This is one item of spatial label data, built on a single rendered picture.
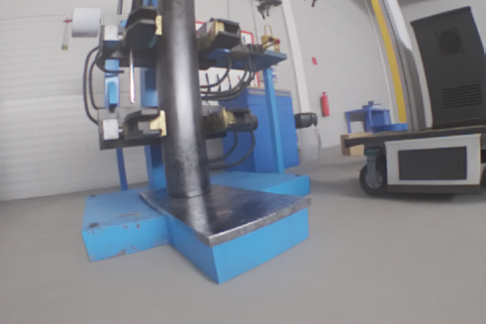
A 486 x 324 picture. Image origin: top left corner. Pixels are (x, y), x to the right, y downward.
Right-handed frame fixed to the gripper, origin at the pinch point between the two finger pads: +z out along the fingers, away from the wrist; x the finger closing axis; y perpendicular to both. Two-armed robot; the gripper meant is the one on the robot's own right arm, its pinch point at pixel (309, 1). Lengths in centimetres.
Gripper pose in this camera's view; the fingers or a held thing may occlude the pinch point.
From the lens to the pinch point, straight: 220.9
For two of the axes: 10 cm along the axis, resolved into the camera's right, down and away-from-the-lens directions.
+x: 7.1, 0.4, 7.1
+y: 6.6, 3.3, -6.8
